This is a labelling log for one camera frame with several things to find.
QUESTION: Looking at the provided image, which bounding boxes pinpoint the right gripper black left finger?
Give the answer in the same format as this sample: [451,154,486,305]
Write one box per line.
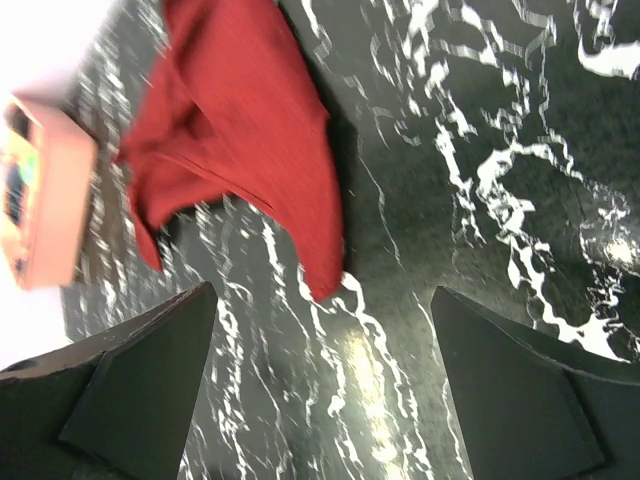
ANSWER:
[1,282,217,479]

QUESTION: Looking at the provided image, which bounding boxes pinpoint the pink compartment organizer box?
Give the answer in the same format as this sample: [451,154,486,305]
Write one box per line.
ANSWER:
[1,95,98,290]

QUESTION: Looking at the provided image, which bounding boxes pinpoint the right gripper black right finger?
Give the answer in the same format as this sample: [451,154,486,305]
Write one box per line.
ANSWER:
[431,287,639,480]

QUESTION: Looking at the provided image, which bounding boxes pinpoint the red cloth napkin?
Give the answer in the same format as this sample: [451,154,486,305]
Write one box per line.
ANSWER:
[117,1,343,301]

